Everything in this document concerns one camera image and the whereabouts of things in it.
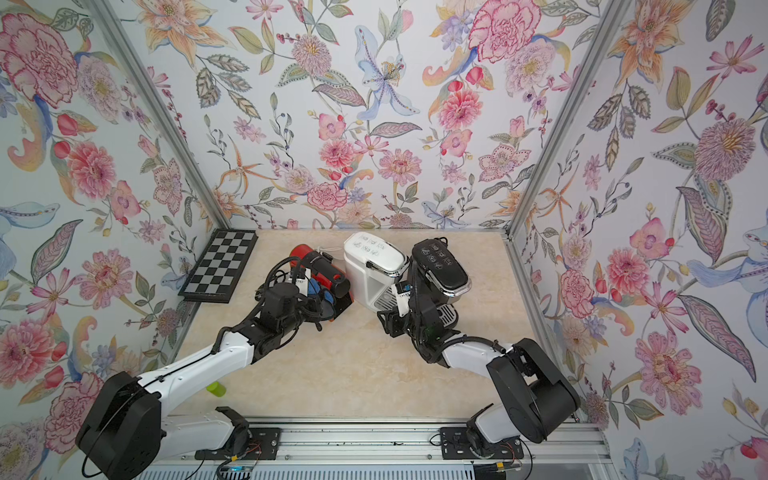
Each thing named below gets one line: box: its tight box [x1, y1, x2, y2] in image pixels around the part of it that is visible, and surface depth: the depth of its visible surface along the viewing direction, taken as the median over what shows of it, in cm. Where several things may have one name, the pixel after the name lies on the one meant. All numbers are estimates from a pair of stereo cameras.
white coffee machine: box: [343, 232, 410, 311], surface depth 88 cm
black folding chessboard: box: [178, 228, 259, 304], surface depth 109 cm
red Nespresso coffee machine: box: [291, 244, 354, 322], surface depth 86 cm
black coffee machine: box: [412, 238, 471, 329], surface depth 82 cm
